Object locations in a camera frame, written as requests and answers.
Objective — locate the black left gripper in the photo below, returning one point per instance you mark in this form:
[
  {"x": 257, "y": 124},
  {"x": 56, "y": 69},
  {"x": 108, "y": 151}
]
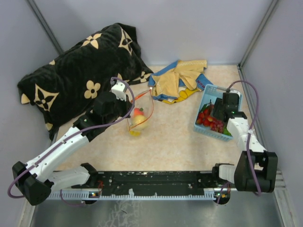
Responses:
[{"x": 127, "y": 105}]

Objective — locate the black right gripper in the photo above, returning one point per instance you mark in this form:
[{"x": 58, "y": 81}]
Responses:
[{"x": 218, "y": 104}]

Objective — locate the purple red grapes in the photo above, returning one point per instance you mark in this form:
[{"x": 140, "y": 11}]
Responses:
[{"x": 217, "y": 126}]

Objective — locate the light blue plastic basket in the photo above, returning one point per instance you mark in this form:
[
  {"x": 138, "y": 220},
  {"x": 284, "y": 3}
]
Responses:
[{"x": 211, "y": 93}]

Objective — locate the green grapes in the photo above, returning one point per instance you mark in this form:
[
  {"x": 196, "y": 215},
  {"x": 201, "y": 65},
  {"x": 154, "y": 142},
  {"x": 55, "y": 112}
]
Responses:
[{"x": 226, "y": 132}]

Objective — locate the red strawberries bunch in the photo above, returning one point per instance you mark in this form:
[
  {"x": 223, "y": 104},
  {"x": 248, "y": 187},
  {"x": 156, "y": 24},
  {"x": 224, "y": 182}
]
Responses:
[{"x": 204, "y": 116}]

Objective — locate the orange peach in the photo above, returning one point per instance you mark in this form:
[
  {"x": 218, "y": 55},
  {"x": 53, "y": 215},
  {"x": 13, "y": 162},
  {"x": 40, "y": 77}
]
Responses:
[{"x": 138, "y": 112}]

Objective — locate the yellow pear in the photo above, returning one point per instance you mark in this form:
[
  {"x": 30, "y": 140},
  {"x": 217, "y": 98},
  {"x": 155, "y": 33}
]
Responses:
[{"x": 139, "y": 122}]

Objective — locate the yellow banana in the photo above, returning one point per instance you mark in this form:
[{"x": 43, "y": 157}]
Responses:
[{"x": 134, "y": 133}]

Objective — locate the clear zip top bag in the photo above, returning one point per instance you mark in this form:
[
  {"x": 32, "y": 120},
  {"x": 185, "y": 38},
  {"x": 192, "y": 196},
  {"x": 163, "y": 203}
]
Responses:
[{"x": 142, "y": 100}]

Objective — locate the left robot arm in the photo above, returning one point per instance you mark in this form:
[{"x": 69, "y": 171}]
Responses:
[{"x": 38, "y": 178}]

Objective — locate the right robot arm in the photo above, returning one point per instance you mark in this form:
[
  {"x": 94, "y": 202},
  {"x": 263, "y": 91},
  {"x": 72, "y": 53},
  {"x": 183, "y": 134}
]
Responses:
[{"x": 256, "y": 168}]

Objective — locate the black floral pillow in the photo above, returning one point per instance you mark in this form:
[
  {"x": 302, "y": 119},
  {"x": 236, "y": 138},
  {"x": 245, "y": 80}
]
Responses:
[{"x": 67, "y": 86}]

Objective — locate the yellow blue cartoon cloth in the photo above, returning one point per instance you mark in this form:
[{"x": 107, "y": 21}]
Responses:
[{"x": 178, "y": 81}]

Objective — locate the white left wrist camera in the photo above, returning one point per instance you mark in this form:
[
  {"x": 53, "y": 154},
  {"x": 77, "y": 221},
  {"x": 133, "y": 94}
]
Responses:
[{"x": 119, "y": 89}]

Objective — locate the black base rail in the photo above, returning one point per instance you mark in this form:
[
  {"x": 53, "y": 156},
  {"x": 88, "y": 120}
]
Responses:
[{"x": 166, "y": 183}]

